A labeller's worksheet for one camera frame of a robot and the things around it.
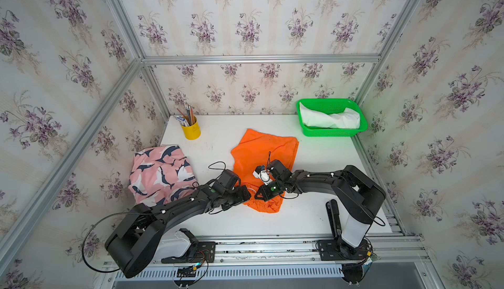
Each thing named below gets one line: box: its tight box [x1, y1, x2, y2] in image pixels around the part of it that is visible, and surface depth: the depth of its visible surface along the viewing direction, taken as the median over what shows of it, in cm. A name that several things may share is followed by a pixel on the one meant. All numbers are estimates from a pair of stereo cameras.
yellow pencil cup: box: [181, 116, 202, 140], surface depth 107 cm
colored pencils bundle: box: [175, 103, 196, 127], surface depth 103 cm
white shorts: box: [299, 102, 361, 129], surface depth 110 cm
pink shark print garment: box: [128, 144, 198, 208], surface depth 92 cm
